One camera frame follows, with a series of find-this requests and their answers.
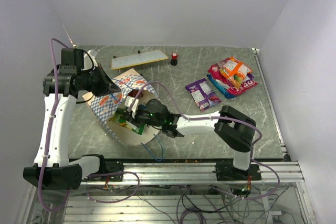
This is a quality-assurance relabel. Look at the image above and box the green snack packet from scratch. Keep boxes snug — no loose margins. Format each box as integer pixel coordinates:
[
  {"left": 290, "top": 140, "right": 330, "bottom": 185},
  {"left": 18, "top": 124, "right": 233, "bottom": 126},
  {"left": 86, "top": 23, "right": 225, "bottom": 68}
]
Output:
[{"left": 109, "top": 108, "right": 145, "bottom": 135}]

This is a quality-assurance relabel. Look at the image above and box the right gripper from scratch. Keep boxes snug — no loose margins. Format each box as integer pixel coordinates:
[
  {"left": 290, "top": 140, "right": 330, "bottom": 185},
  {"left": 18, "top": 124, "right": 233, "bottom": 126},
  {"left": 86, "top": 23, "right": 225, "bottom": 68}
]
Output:
[{"left": 121, "top": 108, "right": 163, "bottom": 127}]

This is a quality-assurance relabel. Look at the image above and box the blue snack packet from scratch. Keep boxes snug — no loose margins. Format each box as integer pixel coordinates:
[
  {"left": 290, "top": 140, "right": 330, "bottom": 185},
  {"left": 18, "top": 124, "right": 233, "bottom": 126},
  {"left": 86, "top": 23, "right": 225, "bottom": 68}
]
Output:
[{"left": 206, "top": 74, "right": 236, "bottom": 99}]

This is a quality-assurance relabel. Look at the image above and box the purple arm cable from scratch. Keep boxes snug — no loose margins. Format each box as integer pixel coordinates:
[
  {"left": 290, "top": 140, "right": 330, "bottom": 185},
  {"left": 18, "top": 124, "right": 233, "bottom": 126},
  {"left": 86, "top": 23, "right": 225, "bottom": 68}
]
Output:
[
  {"left": 37, "top": 37, "right": 141, "bottom": 213},
  {"left": 127, "top": 81, "right": 281, "bottom": 200}
]

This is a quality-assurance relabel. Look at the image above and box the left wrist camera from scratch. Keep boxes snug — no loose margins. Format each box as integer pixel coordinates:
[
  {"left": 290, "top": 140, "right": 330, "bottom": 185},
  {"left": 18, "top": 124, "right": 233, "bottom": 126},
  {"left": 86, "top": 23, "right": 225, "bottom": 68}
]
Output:
[{"left": 88, "top": 49, "right": 98, "bottom": 58}]

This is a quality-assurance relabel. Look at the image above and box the aluminium mounting rail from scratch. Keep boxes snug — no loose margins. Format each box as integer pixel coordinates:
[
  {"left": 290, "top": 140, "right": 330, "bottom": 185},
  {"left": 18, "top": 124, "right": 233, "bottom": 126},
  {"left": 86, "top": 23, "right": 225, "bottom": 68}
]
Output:
[{"left": 82, "top": 162, "right": 304, "bottom": 186}]

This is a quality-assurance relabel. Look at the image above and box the red snack packet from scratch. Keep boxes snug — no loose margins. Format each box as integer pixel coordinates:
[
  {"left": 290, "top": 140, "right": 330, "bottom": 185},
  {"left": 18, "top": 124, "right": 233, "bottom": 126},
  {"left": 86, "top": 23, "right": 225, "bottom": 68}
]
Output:
[{"left": 128, "top": 90, "right": 143, "bottom": 98}]

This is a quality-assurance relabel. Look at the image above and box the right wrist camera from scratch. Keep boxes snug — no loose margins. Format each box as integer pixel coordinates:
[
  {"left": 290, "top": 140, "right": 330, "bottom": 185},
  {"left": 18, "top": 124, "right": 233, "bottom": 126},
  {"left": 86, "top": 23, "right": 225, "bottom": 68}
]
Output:
[{"left": 124, "top": 96, "right": 139, "bottom": 118}]

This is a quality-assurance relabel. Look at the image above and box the purple snack packet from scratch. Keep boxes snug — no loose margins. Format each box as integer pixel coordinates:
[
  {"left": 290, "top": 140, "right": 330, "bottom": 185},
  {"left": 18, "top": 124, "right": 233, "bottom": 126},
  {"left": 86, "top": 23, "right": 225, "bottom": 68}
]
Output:
[
  {"left": 244, "top": 73, "right": 254, "bottom": 81},
  {"left": 185, "top": 78, "right": 222, "bottom": 111}
]

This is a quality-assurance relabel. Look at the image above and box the red black stamp knob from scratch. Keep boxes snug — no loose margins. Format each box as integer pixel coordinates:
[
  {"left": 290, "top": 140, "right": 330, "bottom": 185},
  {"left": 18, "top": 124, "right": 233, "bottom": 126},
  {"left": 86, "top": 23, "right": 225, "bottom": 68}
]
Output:
[{"left": 170, "top": 52, "right": 178, "bottom": 66}]

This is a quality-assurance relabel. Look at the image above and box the orange snack packet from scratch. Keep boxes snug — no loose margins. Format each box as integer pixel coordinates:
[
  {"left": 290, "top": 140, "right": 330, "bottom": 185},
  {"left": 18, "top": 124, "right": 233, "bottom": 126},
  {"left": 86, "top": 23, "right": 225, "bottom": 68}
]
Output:
[{"left": 218, "top": 57, "right": 253, "bottom": 89}]

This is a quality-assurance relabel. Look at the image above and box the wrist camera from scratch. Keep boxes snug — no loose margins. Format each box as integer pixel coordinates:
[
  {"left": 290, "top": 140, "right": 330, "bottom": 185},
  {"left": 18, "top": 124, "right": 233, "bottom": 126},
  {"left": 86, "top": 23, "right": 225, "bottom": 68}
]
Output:
[
  {"left": 88, "top": 49, "right": 98, "bottom": 58},
  {"left": 124, "top": 96, "right": 139, "bottom": 118}
]

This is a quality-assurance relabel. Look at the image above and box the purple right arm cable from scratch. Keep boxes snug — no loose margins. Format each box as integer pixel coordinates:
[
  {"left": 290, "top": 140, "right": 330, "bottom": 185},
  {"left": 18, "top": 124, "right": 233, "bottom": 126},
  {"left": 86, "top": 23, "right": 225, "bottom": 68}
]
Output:
[{"left": 127, "top": 81, "right": 281, "bottom": 200}]

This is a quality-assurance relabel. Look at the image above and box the yellow framed whiteboard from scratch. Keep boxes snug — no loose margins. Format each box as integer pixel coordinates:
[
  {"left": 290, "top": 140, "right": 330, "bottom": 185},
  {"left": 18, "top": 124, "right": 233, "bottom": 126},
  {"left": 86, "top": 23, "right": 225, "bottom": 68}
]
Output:
[{"left": 111, "top": 50, "right": 169, "bottom": 70}]

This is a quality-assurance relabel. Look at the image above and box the pink snack packet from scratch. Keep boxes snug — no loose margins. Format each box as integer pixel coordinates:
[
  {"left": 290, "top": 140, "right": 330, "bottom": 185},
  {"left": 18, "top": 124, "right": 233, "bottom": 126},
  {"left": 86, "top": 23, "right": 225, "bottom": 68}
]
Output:
[{"left": 208, "top": 64, "right": 258, "bottom": 97}]

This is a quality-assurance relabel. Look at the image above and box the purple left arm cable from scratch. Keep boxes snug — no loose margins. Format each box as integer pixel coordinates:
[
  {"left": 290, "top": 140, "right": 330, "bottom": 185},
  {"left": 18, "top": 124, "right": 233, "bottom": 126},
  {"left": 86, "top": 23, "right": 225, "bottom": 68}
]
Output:
[{"left": 37, "top": 37, "right": 141, "bottom": 213}]

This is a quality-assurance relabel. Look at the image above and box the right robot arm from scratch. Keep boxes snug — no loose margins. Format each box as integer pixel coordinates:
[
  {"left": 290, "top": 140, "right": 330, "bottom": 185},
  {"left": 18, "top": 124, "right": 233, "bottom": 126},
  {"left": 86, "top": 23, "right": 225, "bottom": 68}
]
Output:
[{"left": 128, "top": 99, "right": 257, "bottom": 180}]

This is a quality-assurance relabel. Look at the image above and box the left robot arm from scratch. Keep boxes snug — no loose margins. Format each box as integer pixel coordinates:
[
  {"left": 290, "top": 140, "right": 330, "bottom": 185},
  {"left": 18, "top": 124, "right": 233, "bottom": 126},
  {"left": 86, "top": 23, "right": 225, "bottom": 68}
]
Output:
[{"left": 23, "top": 48, "right": 121, "bottom": 190}]

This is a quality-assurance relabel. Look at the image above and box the checkered paper bag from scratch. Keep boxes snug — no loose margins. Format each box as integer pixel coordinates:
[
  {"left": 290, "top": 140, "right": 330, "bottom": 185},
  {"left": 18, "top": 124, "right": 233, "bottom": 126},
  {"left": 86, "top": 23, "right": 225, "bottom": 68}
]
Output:
[{"left": 89, "top": 69, "right": 164, "bottom": 162}]

